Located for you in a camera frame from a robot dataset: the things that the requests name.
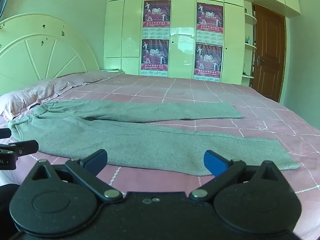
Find pink pillow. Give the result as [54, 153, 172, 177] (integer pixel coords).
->
[0, 79, 75, 120]

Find white corner shelves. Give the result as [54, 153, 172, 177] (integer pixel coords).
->
[241, 1, 258, 88]

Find white round headboard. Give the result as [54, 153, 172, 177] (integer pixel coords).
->
[0, 13, 101, 97]

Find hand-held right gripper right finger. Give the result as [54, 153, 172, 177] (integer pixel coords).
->
[189, 150, 288, 202]

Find brown wooden door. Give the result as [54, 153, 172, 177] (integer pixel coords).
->
[251, 4, 287, 103]

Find grey pants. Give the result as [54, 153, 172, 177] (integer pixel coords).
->
[7, 99, 300, 177]

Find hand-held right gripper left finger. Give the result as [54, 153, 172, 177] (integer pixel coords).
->
[25, 149, 123, 204]

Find pink bed sheet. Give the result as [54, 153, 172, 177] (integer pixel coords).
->
[0, 70, 320, 240]

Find red wall poster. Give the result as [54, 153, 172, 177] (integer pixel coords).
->
[142, 0, 171, 39]
[141, 39, 170, 77]
[194, 43, 223, 82]
[196, 2, 224, 44]

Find white wardrobe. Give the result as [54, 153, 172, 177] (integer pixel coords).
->
[104, 0, 302, 86]

